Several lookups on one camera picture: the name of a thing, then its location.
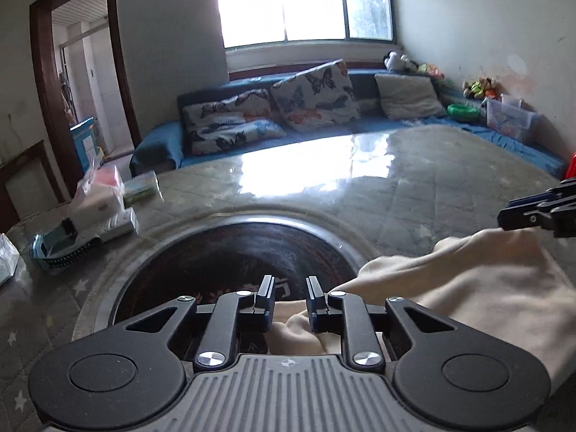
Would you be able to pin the long butterfly print pillow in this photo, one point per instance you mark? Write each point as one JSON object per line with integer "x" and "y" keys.
{"x": 234, "y": 136}

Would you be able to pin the pile of small plush toys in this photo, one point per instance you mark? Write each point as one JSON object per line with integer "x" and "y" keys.
{"x": 479, "y": 86}

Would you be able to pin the green tissue pack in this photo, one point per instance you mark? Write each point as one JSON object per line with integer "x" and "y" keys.
{"x": 141, "y": 189}

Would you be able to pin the large butterfly print pillow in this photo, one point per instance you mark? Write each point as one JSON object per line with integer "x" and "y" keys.
{"x": 315, "y": 94}

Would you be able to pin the white plush toy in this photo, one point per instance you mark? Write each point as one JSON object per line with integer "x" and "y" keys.
{"x": 393, "y": 60}

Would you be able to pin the dark wooden door frame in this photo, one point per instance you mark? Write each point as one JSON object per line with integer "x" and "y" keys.
{"x": 42, "y": 76}

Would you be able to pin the green round bowl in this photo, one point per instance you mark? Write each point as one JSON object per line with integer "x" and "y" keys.
{"x": 462, "y": 111}

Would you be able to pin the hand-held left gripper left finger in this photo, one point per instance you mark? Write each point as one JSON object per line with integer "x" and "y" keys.
{"x": 269, "y": 307}

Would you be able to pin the pink and white tissue pack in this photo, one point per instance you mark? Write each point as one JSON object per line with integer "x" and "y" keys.
{"x": 101, "y": 193}

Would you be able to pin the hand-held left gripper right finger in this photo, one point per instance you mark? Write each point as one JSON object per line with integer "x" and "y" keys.
{"x": 315, "y": 311}

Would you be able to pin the blue sofa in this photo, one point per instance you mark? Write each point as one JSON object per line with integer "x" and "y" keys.
{"x": 157, "y": 144}

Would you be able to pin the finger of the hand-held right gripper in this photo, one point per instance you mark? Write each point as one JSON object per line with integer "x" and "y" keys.
{"x": 546, "y": 197}
{"x": 517, "y": 219}

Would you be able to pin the small butterfly print pillow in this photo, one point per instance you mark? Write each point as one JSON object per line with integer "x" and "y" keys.
{"x": 225, "y": 107}

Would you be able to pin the blue cardboard box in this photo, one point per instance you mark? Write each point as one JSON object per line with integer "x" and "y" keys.
{"x": 85, "y": 144}

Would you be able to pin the blue plastic basket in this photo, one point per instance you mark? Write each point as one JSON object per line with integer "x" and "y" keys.
{"x": 63, "y": 247}

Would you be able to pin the clear plastic storage box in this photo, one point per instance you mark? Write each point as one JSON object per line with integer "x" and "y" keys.
{"x": 510, "y": 119}

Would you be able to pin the window with green frame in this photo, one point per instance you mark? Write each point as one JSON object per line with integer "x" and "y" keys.
{"x": 306, "y": 2}

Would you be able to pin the cream cloth garment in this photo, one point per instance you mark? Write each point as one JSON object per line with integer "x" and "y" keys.
{"x": 477, "y": 283}

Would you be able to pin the red plastic object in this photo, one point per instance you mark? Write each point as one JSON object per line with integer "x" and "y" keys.
{"x": 571, "y": 166}

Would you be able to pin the clear plastic bag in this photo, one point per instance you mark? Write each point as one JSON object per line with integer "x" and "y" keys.
{"x": 6, "y": 258}

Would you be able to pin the dark wooden cabinet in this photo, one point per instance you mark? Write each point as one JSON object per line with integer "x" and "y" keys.
{"x": 22, "y": 184}

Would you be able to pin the grey plain pillow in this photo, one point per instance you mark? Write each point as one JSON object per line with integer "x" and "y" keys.
{"x": 407, "y": 95}

